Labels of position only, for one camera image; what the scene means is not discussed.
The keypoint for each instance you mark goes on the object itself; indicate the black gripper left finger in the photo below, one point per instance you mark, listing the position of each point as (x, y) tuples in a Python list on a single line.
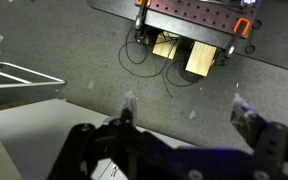
[(94, 146)]

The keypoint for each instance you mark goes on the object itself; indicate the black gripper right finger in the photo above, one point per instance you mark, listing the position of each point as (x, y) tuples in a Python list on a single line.
[(270, 143)]

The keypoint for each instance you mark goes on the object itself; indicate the black floor mat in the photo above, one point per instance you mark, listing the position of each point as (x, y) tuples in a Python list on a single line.
[(277, 40)]

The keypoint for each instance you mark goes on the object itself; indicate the light wooden block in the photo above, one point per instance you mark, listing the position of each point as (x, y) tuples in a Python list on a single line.
[(200, 58), (164, 48)]

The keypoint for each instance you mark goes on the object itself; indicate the orange black bar clamp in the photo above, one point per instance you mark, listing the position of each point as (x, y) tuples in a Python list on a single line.
[(140, 21), (241, 20)]

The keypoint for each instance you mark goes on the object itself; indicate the red perforated board table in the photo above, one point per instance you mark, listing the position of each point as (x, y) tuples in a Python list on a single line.
[(190, 13)]

